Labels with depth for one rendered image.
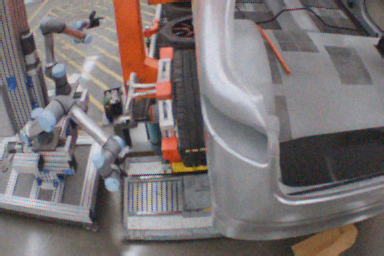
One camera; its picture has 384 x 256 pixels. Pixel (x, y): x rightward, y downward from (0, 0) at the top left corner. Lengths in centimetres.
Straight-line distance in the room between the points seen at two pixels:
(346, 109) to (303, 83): 34
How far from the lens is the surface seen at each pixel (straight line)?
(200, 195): 293
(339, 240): 296
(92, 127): 218
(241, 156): 149
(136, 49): 291
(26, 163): 276
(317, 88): 250
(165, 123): 231
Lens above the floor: 246
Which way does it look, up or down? 41 degrees down
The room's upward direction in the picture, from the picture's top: 7 degrees counter-clockwise
